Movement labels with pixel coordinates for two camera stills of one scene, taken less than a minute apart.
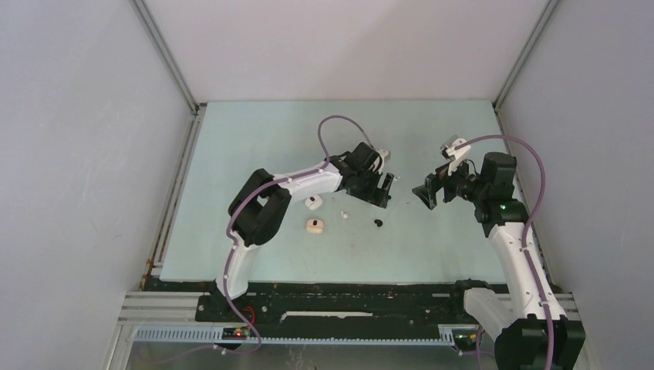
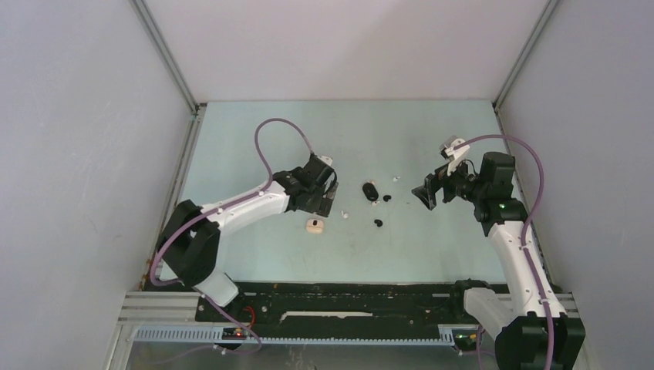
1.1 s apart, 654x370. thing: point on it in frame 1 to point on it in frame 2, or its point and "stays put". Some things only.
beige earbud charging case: (315, 226) stays put
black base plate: (324, 304) stays put
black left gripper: (372, 195) to (318, 207)
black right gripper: (441, 179) stays put
